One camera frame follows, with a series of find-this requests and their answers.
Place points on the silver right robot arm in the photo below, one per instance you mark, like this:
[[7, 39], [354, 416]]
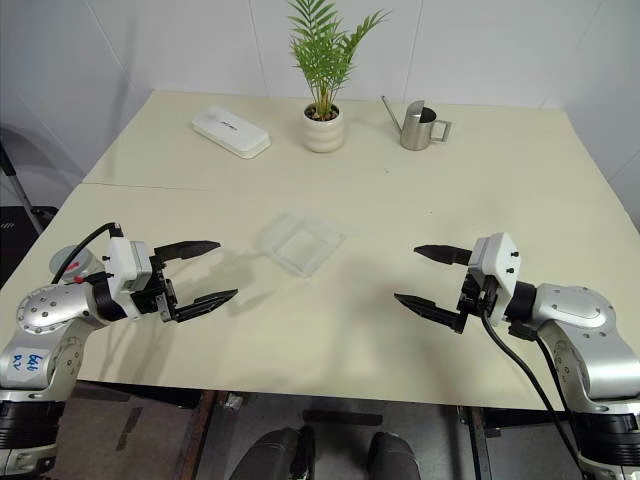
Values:
[[575, 310]]

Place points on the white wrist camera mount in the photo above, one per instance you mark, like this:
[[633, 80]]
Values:
[[122, 260], [500, 260]]

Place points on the green palm plant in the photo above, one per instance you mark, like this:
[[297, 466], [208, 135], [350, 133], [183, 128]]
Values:
[[326, 97]]

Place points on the steel watering can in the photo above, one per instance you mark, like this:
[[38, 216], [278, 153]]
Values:
[[415, 132]]

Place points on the grey metal stand pole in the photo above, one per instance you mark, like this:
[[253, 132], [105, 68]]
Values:
[[20, 195]]

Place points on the clear plastic tray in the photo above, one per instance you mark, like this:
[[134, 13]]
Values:
[[300, 245]]

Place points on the white rectangular case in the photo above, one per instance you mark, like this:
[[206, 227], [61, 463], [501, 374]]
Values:
[[230, 130]]

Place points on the black flat box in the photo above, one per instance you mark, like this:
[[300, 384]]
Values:
[[15, 235]]

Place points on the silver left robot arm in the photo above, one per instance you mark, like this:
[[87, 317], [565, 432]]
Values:
[[45, 307]]

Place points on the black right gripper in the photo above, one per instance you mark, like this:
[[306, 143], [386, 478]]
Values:
[[475, 297]]

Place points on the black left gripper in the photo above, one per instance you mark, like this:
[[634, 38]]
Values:
[[162, 300]]

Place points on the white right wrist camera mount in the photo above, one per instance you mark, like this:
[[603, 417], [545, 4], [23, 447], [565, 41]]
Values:
[[500, 260]]

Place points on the white ribbed plant pot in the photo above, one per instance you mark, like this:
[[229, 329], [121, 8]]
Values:
[[324, 135]]

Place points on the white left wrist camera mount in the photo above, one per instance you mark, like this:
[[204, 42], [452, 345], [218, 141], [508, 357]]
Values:
[[122, 260]]

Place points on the dark rounded shape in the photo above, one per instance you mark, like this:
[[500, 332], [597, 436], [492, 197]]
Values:
[[395, 457], [280, 455]]

